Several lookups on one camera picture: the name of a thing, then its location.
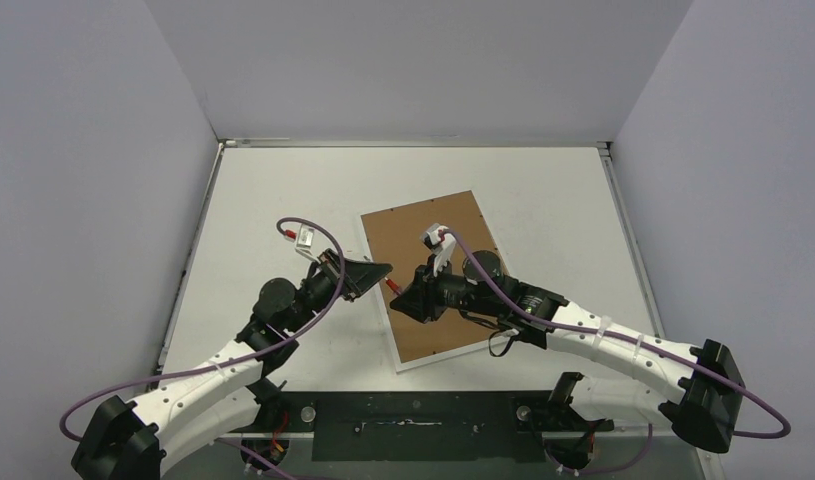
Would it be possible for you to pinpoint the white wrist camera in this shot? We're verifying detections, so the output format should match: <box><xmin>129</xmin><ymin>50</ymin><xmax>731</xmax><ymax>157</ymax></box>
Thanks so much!
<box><xmin>294</xmin><ymin>224</ymin><xmax>317</xmax><ymax>262</ymax></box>
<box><xmin>421</xmin><ymin>223</ymin><xmax>457</xmax><ymax>277</ymax></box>

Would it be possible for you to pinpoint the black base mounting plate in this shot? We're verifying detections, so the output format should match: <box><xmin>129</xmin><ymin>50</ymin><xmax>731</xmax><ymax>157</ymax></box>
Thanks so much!
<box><xmin>242</xmin><ymin>390</ymin><xmax>614</xmax><ymax>463</ymax></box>

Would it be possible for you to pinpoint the white picture frame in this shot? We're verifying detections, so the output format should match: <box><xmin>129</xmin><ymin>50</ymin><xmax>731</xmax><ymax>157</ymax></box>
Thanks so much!
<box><xmin>357</xmin><ymin>188</ymin><xmax>514</xmax><ymax>374</ymax></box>

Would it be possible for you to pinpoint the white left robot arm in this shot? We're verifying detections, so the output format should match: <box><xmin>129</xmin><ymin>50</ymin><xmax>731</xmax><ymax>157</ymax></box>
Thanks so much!
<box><xmin>71</xmin><ymin>249</ymin><xmax>393</xmax><ymax>479</ymax></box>

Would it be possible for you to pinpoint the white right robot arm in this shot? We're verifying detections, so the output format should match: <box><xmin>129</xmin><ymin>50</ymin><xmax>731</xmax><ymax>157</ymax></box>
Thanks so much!
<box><xmin>389</xmin><ymin>250</ymin><xmax>744</xmax><ymax>453</ymax></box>

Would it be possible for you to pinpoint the blue red screwdriver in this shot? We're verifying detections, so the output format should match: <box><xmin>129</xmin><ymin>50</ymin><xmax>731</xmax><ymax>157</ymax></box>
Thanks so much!
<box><xmin>384</xmin><ymin>277</ymin><xmax>402</xmax><ymax>295</ymax></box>

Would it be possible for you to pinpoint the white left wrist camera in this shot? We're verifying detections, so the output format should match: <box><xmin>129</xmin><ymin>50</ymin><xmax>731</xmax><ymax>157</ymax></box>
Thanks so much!
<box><xmin>294</xmin><ymin>224</ymin><xmax>317</xmax><ymax>262</ymax></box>

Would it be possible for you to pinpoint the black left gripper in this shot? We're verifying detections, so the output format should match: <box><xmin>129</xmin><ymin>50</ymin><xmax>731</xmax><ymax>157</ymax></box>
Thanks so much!
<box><xmin>287</xmin><ymin>248</ymin><xmax>393</xmax><ymax>334</ymax></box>

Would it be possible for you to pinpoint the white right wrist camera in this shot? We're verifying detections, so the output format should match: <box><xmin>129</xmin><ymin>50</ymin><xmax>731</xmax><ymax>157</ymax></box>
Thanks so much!
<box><xmin>421</xmin><ymin>223</ymin><xmax>457</xmax><ymax>277</ymax></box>

